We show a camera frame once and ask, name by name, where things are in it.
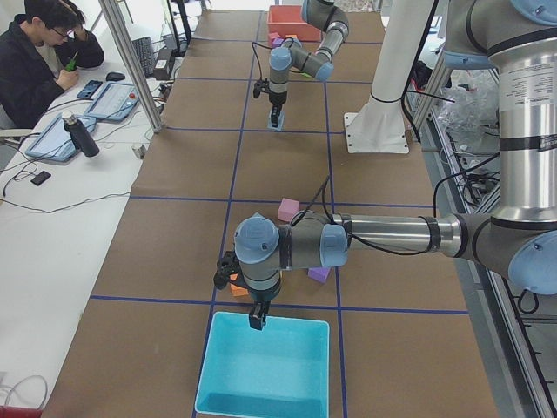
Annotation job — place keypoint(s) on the magenta foam block near bin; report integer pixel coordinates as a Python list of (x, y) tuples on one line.
[(272, 36)]

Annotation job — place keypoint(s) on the blue tablet far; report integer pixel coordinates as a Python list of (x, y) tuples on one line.
[(113, 103)]

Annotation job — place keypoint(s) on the red plastic bin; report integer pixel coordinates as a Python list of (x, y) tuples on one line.
[(287, 20)]

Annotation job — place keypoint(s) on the cyan plastic bin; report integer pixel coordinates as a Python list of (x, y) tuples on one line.
[(279, 371)]

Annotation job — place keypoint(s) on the purple foam block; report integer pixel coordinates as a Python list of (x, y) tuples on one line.
[(319, 274), (277, 42)]

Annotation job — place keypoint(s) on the aluminium frame post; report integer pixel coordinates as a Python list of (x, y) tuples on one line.
[(115, 20)]

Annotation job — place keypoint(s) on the purple foam block left side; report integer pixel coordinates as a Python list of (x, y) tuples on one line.
[(319, 274)]

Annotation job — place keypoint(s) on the blue tablet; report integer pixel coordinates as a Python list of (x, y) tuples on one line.
[(54, 143), (113, 103)]

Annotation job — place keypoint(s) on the seated person in black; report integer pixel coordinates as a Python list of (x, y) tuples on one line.
[(41, 53)]

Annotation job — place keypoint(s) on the purple foam block right side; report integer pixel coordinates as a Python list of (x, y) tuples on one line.
[(277, 42)]

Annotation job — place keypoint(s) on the light blue foam block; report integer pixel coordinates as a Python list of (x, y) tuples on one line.
[(276, 121)]

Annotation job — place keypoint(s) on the blue smartphone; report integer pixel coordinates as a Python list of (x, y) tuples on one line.
[(89, 89)]

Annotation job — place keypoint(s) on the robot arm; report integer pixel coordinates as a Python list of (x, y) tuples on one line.
[(517, 240), (313, 52)]

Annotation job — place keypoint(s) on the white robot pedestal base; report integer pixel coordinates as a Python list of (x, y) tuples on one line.
[(379, 126)]

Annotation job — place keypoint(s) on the light pink foam block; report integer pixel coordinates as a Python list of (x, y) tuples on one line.
[(288, 208)]

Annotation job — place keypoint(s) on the black water bottle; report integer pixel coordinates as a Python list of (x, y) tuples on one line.
[(79, 135)]

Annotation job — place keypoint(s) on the blue tablet near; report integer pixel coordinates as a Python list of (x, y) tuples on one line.
[(54, 143)]

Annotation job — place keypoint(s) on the black keyboard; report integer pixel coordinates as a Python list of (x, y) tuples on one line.
[(144, 52)]

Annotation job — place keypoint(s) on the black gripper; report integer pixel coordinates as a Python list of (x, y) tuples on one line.
[(277, 101), (261, 305)]

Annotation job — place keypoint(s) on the black computer mouse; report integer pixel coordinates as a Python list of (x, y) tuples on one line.
[(114, 76)]

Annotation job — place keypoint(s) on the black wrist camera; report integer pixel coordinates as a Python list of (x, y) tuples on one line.
[(227, 266), (261, 86)]

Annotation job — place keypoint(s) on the black smartphone on table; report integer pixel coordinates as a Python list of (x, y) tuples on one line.
[(40, 178)]

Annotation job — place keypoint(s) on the orange foam block left side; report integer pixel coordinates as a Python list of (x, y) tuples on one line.
[(235, 289)]

